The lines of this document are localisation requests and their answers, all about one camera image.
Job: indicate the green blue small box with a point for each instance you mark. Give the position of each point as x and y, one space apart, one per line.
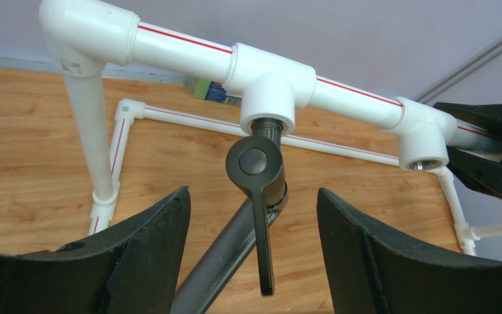
208 90

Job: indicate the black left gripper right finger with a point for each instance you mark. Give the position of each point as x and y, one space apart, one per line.
374 268

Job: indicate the white PVC pipe frame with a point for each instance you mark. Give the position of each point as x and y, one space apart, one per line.
84 36

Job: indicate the aluminium corner rail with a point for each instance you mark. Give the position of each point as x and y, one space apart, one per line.
476 62

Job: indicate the dark grey long faucet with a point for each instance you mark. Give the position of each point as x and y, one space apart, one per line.
255 165

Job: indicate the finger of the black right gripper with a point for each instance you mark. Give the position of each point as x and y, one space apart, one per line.
487 118
476 173

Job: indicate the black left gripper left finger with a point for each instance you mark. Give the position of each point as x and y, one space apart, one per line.
131 267

